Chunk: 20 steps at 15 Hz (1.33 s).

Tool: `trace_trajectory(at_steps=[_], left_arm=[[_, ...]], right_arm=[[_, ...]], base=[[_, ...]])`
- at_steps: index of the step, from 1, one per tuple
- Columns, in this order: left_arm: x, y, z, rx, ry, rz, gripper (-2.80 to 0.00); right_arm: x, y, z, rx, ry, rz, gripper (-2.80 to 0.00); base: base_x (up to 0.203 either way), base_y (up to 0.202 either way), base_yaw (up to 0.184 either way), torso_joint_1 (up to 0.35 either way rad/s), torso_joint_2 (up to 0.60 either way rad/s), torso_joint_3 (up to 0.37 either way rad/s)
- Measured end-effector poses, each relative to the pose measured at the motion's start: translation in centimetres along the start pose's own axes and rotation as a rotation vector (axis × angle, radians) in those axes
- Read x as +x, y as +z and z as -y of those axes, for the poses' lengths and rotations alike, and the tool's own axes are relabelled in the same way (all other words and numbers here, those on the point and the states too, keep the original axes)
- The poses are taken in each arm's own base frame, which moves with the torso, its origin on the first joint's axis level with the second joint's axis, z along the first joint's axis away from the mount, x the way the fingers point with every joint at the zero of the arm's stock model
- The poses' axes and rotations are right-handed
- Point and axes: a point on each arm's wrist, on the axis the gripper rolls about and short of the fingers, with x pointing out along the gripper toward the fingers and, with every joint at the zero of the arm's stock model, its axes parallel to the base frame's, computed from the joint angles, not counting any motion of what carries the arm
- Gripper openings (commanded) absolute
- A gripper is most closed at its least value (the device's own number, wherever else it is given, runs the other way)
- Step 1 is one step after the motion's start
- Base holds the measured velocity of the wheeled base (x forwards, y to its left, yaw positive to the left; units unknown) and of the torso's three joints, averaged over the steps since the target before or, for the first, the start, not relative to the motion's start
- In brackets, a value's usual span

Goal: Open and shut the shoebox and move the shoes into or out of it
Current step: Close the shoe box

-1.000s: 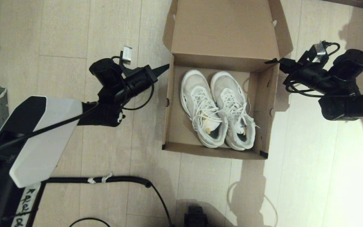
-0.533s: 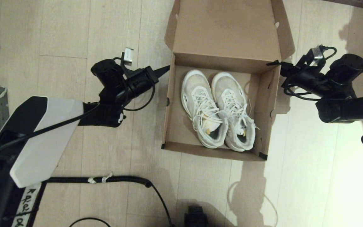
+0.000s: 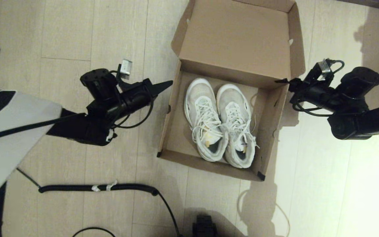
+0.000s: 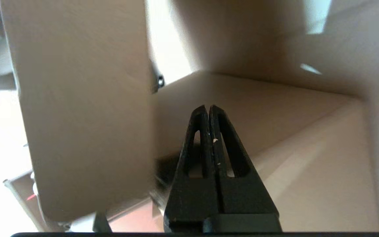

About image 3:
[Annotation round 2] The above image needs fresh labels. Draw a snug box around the brown cardboard shoe box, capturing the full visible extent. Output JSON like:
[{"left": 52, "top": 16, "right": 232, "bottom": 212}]
[{"left": 157, "top": 0, "right": 306, "bottom": 181}]

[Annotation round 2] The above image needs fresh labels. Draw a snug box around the dark wooden furniture edge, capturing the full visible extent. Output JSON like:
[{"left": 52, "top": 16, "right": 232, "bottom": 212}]
[{"left": 334, "top": 0, "right": 379, "bottom": 13}]

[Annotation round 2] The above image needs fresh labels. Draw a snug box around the black left wrist camera cable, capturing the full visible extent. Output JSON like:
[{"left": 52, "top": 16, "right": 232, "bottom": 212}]
[{"left": 110, "top": 70, "right": 155, "bottom": 129}]

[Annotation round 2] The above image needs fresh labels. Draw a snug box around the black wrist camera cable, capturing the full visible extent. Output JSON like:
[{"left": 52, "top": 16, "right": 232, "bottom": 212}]
[
  {"left": 291, "top": 59, "right": 379, "bottom": 164},
  {"left": 110, "top": 70, "right": 155, "bottom": 129}
]

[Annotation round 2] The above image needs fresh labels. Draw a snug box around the thin black cable loop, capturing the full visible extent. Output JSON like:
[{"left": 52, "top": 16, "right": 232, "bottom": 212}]
[{"left": 73, "top": 227, "right": 116, "bottom": 237}]

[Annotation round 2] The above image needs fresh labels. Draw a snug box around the black coiled cable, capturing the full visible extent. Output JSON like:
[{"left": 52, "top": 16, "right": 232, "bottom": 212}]
[{"left": 16, "top": 167, "right": 182, "bottom": 237}]

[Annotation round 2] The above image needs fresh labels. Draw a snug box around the black treaded base wheel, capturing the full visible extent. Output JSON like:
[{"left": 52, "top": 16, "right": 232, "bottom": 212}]
[{"left": 192, "top": 216, "right": 217, "bottom": 237}]

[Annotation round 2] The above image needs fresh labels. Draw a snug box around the white lace-up sneaker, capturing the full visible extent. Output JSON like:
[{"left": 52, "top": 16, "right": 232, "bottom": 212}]
[
  {"left": 184, "top": 78, "right": 229, "bottom": 162},
  {"left": 216, "top": 84, "right": 260, "bottom": 169}
]

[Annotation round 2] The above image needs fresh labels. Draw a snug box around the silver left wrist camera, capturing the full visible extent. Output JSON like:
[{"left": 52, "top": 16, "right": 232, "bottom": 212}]
[{"left": 120, "top": 59, "right": 133, "bottom": 76}]

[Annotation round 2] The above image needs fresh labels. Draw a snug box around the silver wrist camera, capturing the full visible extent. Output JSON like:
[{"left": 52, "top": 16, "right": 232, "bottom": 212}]
[
  {"left": 318, "top": 59, "right": 333, "bottom": 75},
  {"left": 120, "top": 59, "right": 133, "bottom": 76}
]

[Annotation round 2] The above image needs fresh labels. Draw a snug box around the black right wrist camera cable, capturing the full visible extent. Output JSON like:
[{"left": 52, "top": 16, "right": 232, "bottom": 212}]
[{"left": 291, "top": 59, "right": 379, "bottom": 164}]

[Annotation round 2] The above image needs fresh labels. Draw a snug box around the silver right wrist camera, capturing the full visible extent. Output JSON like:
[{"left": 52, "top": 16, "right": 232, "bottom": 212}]
[{"left": 318, "top": 59, "right": 333, "bottom": 75}]

